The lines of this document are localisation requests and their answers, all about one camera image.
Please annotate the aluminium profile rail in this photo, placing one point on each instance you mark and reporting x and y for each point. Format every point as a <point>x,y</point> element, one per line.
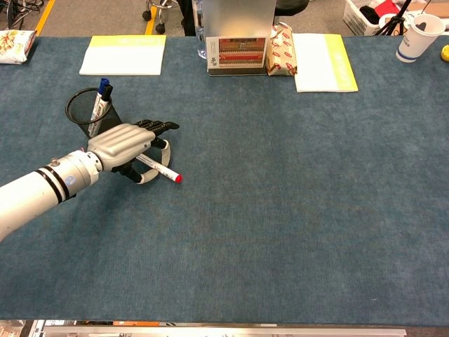
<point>224,331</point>

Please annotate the person legs in black trousers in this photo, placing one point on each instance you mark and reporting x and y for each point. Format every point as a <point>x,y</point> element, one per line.
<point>187,17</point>

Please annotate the white notebook with yellow band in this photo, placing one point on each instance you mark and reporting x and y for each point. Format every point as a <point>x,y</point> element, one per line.
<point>122,59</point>

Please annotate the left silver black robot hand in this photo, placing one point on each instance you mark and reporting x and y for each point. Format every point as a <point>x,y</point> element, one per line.
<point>119,144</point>

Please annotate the small yellow round object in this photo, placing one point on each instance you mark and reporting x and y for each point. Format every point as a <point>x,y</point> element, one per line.
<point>445,54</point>

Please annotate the chrome wheeled chair base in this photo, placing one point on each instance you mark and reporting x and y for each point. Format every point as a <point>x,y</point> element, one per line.
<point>159,26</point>

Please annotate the black office chair seat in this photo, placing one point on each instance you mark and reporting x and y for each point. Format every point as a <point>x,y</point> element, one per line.
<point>291,7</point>

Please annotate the blue felt table mat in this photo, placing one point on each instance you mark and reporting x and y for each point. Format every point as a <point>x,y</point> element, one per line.
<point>245,210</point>

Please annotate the white yellow Lexicon book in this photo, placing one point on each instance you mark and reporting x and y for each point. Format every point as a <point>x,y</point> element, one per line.
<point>315,63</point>

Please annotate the clear plastic water bottle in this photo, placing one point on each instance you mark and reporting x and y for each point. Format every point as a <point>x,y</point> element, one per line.
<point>200,45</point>

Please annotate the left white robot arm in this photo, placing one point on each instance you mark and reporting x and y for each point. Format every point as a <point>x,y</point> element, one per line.
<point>31,196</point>

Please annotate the black capped whiteboard marker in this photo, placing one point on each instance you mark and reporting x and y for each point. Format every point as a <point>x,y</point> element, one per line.
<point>107,91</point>

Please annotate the white printed snack bag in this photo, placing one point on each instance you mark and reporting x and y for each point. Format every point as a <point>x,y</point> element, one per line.
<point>14,45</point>

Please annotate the gold red printed snack pack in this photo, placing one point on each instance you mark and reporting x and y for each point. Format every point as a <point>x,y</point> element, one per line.
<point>282,52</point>

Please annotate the blue capped whiteboard marker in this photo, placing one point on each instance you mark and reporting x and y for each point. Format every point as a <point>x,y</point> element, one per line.
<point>104,84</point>

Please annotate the black cylindrical pen cup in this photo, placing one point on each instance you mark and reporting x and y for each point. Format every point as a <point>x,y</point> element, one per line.
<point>79,105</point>

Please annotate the white blue paper cup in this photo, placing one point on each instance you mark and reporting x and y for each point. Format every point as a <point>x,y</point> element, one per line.
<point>415,38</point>

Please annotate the red capped whiteboard marker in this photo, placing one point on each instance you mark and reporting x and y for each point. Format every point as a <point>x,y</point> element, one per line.
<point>168,172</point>

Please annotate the white plastic basket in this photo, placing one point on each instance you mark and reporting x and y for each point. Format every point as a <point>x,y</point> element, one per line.
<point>358,21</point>

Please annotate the black tripod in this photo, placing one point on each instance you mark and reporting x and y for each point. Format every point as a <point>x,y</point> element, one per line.
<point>393,22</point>

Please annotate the red patterned picture card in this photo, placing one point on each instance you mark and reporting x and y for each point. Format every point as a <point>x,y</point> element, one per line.
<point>242,52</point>

